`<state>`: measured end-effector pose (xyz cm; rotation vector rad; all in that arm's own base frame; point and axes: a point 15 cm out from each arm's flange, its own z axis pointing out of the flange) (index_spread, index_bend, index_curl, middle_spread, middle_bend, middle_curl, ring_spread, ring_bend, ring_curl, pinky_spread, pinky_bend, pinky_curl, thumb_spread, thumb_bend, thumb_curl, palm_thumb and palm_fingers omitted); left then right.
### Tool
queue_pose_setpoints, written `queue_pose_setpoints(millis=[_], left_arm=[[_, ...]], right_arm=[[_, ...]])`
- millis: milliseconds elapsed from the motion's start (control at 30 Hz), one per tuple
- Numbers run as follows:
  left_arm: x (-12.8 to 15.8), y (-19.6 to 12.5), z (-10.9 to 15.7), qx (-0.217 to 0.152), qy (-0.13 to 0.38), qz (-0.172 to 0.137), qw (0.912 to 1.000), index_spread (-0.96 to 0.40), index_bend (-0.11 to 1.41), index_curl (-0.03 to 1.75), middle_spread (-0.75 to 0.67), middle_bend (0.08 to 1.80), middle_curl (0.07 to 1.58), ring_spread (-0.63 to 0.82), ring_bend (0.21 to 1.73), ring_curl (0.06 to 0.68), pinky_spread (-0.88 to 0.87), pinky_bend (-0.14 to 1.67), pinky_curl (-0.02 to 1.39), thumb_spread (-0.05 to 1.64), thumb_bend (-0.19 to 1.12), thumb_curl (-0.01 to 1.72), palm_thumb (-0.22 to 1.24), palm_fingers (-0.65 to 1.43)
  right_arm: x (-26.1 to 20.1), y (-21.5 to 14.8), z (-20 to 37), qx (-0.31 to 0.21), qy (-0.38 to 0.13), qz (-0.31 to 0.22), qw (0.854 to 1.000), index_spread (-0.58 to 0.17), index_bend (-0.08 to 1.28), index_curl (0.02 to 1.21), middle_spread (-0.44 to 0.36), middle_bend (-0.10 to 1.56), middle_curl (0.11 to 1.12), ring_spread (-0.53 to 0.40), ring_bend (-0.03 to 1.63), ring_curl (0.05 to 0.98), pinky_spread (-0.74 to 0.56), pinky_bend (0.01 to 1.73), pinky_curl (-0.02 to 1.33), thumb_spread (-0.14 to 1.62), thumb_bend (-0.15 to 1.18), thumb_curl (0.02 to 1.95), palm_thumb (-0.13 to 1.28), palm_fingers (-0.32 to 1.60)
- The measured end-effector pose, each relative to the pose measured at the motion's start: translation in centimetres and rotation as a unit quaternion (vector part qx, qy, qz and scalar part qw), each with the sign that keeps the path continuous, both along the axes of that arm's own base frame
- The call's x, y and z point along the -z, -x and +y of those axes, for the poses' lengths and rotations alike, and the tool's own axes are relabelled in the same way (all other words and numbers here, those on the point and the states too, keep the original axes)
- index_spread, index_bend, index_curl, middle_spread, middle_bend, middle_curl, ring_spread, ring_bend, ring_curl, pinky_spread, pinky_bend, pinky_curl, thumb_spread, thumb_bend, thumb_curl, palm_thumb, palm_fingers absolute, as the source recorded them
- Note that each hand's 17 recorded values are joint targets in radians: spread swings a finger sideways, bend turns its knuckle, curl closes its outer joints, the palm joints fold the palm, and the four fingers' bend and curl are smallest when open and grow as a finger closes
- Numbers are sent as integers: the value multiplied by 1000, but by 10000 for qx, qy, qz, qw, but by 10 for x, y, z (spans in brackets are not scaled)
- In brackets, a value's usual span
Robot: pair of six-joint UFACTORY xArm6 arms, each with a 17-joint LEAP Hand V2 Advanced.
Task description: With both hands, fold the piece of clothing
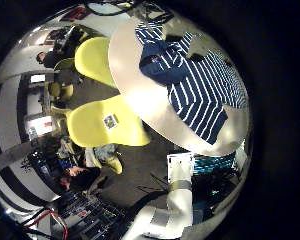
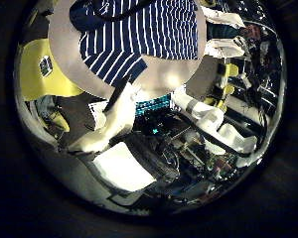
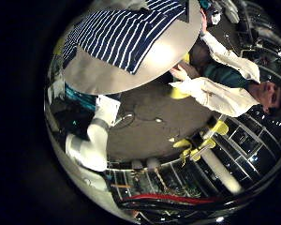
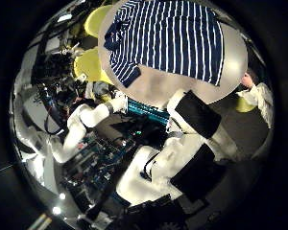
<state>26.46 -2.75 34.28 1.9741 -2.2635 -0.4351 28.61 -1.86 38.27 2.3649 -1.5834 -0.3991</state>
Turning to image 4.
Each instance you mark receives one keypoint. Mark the navy white striped shirt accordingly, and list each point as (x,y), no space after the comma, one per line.
(169,35)

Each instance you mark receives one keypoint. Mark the teal cloth pile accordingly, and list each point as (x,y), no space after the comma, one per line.
(147,111)

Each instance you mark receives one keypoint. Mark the yellow chair with sticker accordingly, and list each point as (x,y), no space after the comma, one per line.
(88,65)

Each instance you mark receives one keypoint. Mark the yellow plastic chair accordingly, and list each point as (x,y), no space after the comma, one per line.
(96,19)
(243,105)

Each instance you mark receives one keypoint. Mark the person in white jacket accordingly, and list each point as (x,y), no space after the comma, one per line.
(260,96)

